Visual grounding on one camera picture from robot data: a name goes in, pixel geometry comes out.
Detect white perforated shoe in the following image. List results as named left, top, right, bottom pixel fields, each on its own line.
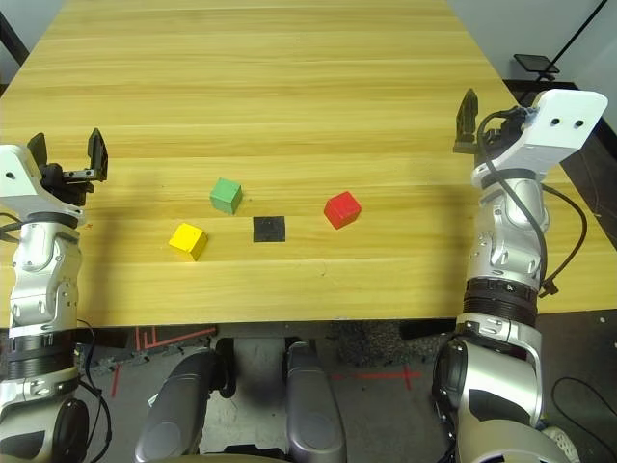
left=542, top=423, right=579, bottom=463

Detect grey robot leg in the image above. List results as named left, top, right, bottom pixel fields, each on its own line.
left=282, top=340, right=348, bottom=463
left=134, top=347, right=221, bottom=463

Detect grey robot left leg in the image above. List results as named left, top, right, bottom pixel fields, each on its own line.
left=134, top=347, right=221, bottom=463

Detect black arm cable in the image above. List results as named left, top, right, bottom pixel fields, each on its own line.
left=476, top=109, right=589, bottom=298
left=0, top=211, right=115, bottom=463

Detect tan robot torso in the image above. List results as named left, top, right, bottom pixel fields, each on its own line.
left=175, top=448, right=295, bottom=463

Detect grey foam tile pieces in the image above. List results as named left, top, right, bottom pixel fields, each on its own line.
left=74, top=344, right=163, bottom=377

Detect black stand pole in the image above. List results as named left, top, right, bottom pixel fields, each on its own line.
left=549, top=0, right=609, bottom=67

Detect black square tape marker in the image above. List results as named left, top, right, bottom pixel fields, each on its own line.
left=253, top=215, right=287, bottom=244

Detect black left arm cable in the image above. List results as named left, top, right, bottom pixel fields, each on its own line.
left=0, top=211, right=115, bottom=463

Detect black stand plate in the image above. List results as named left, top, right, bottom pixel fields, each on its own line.
left=513, top=53, right=562, bottom=76

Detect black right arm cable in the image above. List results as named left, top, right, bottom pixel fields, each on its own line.
left=476, top=109, right=589, bottom=298

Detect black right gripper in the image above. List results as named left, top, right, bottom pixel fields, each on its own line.
left=452, top=89, right=531, bottom=163

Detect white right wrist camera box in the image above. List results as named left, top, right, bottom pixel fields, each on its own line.
left=470, top=90, right=609, bottom=190

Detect grey robot right leg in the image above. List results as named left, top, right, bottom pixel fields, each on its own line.
left=282, top=340, right=348, bottom=463

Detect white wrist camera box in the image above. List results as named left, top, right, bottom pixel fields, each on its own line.
left=0, top=144, right=87, bottom=226
left=470, top=90, right=609, bottom=190

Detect red wooden block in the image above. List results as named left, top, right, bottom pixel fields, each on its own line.
left=322, top=190, right=363, bottom=231

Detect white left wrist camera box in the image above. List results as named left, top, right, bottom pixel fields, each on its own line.
left=0, top=144, right=87, bottom=226

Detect green wooden block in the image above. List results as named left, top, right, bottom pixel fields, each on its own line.
left=209, top=177, right=244, bottom=215

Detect speckled black foam mat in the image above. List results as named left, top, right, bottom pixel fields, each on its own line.
left=330, top=320, right=457, bottom=366

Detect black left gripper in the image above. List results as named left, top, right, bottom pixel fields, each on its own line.
left=27, top=127, right=110, bottom=206

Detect black diagonal metal bar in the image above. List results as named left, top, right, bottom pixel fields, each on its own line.
left=0, top=10, right=31, bottom=68

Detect yellow wooden block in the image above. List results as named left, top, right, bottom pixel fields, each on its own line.
left=168, top=222, right=209, bottom=262

